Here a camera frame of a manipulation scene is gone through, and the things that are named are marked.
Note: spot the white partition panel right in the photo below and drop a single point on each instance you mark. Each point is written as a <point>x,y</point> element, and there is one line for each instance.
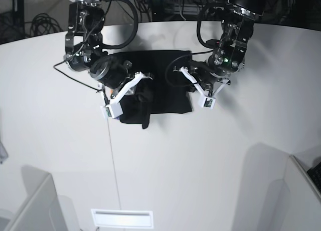
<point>291,203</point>

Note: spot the black T-shirt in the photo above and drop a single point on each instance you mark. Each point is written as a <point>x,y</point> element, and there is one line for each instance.
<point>161,95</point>

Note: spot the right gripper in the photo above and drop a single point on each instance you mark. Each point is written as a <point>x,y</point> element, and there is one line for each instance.
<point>112,72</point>

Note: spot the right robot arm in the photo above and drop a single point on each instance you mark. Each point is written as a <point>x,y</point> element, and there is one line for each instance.
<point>84,46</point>

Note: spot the white table slot plate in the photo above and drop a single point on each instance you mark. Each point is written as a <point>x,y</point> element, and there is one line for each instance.
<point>127,219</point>

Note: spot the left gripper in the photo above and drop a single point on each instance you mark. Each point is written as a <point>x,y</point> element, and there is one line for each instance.
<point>209,79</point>

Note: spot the white partition panel left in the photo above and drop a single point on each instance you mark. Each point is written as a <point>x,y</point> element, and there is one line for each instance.
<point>30,201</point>

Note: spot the black keyboard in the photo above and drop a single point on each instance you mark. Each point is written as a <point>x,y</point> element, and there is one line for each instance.
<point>315,175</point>

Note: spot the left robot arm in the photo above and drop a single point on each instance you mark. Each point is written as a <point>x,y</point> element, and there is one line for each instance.
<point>227,54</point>

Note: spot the white partition panel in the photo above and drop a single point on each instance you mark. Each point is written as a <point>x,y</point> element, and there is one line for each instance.
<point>30,201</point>
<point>291,203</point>

